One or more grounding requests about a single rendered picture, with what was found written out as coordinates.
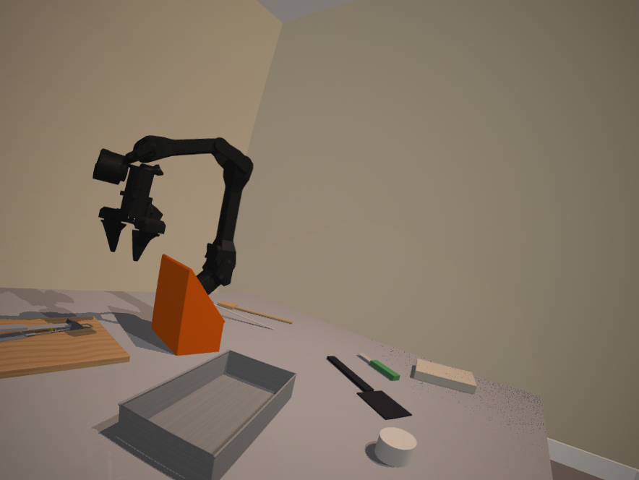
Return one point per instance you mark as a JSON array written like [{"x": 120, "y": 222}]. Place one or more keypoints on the black spatula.
[{"x": 383, "y": 404}]

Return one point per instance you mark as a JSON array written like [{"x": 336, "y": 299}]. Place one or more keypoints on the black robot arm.
[{"x": 221, "y": 254}]

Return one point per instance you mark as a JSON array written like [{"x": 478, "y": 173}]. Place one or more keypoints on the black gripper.
[{"x": 133, "y": 205}]

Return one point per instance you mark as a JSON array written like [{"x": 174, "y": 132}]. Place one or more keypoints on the grey cylinder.
[{"x": 395, "y": 447}]

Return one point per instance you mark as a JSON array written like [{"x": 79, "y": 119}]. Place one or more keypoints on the orange flat spatula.
[{"x": 235, "y": 306}]

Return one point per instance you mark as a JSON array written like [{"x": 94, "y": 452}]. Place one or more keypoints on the grey rectangular roasting tin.
[{"x": 199, "y": 422}]

